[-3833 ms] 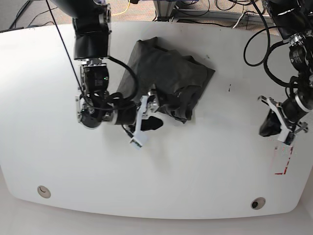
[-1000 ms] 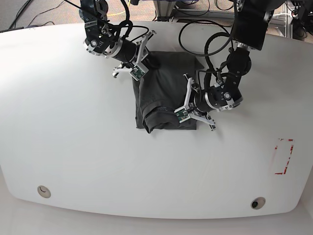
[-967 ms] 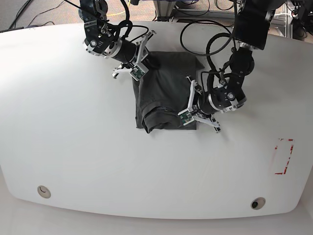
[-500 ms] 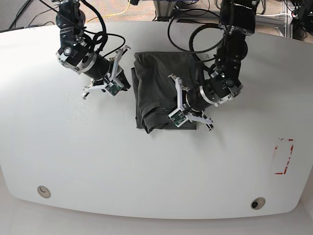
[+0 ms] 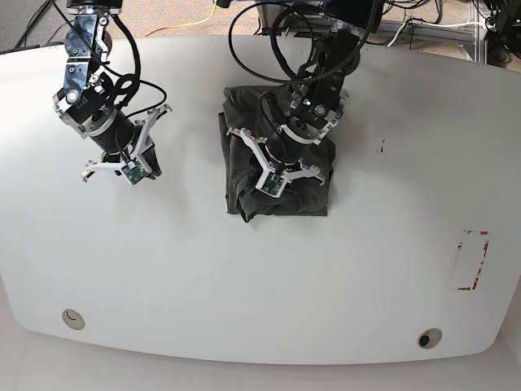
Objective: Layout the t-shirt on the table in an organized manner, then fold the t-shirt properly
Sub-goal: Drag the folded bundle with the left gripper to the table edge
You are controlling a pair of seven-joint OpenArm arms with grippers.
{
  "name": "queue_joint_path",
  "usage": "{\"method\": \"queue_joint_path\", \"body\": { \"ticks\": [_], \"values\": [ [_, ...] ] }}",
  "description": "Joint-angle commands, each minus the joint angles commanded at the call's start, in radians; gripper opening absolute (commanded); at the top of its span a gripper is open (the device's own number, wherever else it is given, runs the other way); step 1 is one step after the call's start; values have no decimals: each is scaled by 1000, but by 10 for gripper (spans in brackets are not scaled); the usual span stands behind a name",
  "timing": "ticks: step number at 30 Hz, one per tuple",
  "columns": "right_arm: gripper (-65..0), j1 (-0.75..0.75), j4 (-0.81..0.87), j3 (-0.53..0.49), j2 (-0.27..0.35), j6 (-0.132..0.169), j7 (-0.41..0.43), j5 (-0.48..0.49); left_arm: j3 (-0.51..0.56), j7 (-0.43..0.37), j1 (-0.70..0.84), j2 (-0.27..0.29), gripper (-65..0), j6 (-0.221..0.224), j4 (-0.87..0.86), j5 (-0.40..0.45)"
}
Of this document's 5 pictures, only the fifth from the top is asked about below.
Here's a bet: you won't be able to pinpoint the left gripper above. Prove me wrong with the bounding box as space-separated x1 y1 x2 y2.
226 127 326 186

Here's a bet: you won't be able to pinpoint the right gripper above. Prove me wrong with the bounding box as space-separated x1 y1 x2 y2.
81 104 171 182

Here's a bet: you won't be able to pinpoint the dark grey t-shirt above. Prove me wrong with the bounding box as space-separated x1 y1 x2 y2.
218 86 343 222

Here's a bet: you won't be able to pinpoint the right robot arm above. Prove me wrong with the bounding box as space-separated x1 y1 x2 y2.
53 1 171 185

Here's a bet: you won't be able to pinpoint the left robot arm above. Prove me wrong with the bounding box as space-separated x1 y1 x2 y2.
225 1 383 197

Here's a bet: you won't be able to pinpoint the left table grommet hole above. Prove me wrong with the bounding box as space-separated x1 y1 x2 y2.
62 309 85 331

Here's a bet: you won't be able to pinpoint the table grommet hole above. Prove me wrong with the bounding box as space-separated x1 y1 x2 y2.
417 328 443 349
62 309 85 331

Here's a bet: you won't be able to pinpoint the red tape rectangle marking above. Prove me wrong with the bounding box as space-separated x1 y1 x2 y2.
453 230 490 292

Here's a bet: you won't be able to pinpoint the right table grommet hole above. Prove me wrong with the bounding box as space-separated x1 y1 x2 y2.
417 328 443 349

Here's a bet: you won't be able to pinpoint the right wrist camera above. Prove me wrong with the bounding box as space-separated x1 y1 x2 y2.
120 160 148 186

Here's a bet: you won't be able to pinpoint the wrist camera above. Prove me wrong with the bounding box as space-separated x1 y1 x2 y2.
256 170 287 198
120 160 148 186

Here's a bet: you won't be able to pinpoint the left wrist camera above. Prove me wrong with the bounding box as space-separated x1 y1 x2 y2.
256 170 287 198

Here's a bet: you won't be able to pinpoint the aluminium frame stand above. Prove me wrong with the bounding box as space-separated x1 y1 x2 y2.
257 1 489 64

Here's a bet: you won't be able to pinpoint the yellow cable on floor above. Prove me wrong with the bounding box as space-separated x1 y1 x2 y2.
145 0 217 37

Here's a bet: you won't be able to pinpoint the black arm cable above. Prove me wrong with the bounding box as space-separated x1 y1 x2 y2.
227 0 379 135

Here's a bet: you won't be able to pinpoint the black cables on floor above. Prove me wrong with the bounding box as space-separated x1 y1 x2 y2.
0 0 70 54

